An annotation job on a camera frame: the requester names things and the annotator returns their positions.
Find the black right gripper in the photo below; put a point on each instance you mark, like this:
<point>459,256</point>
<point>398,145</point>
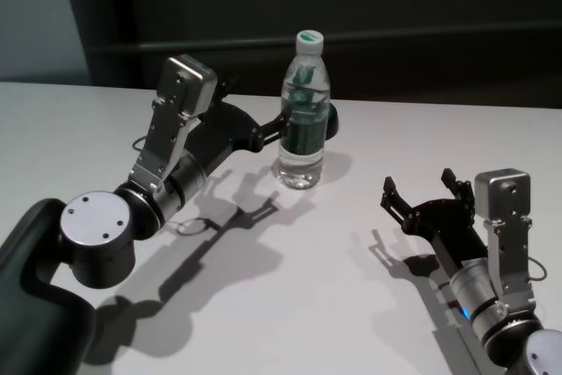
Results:
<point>452,225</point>

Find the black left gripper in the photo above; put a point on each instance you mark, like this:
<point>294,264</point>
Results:
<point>224,129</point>

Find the clear plastic water bottle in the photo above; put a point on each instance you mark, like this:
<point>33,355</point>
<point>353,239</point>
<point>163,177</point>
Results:
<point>303,151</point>

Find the black green push button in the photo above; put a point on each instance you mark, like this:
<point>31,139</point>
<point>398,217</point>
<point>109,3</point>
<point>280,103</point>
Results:
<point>333,122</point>

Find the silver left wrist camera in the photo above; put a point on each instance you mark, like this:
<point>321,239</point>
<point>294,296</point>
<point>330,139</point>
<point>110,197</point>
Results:
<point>182,85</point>

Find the thin grey wall rail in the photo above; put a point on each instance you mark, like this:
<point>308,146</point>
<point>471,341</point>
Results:
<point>197,45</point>

